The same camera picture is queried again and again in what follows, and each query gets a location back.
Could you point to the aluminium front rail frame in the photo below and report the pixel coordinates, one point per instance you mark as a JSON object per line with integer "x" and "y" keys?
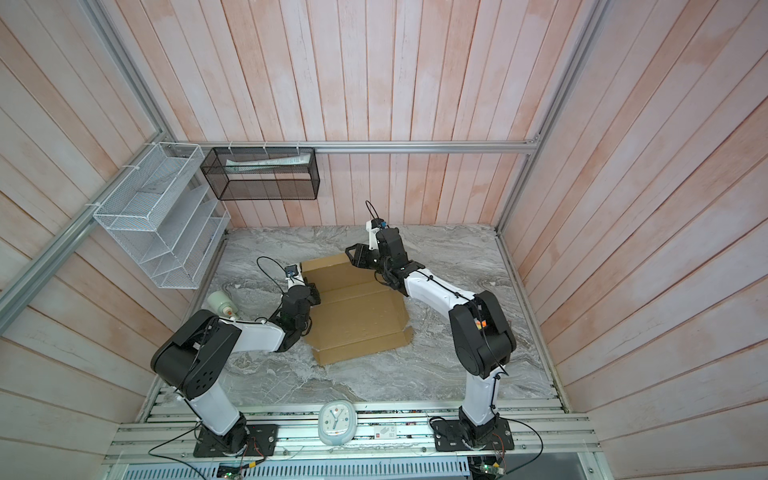
{"x": 544, "y": 435}

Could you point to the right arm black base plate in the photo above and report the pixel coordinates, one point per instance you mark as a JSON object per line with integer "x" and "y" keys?
{"x": 462, "y": 435}

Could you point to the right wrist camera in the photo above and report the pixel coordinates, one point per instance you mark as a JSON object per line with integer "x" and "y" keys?
{"x": 373, "y": 226}

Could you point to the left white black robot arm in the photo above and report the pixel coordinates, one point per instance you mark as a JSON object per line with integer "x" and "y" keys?
{"x": 192, "y": 360}

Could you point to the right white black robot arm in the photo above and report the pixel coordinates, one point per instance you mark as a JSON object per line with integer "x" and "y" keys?
{"x": 482, "y": 338}

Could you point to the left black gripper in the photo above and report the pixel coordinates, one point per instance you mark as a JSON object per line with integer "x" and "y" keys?
{"x": 316, "y": 299}

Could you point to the small white label card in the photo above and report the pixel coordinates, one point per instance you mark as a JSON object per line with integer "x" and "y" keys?
{"x": 385, "y": 432}

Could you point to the black mesh wall basket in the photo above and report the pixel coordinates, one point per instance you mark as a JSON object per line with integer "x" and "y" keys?
{"x": 271, "y": 186}

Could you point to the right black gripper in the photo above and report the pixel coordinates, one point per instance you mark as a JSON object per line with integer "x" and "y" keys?
{"x": 361, "y": 260}

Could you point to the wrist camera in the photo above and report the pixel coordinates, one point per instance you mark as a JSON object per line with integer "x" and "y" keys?
{"x": 293, "y": 275}
{"x": 373, "y": 226}

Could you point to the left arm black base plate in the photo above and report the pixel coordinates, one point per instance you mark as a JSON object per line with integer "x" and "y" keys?
{"x": 257, "y": 440}

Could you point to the white paper in basket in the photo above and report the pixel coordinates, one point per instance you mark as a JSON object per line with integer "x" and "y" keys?
{"x": 289, "y": 164}

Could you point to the pale blue alarm clock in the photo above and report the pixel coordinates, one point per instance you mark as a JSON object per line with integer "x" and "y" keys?
{"x": 337, "y": 423}

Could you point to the brown cardboard box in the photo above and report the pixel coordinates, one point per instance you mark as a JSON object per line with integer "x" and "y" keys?
{"x": 357, "y": 315}

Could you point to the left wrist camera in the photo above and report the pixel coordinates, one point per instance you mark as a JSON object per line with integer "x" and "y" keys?
{"x": 293, "y": 275}

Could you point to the white wire mesh shelf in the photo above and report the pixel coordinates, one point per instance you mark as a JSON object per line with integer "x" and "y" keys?
{"x": 170, "y": 225}

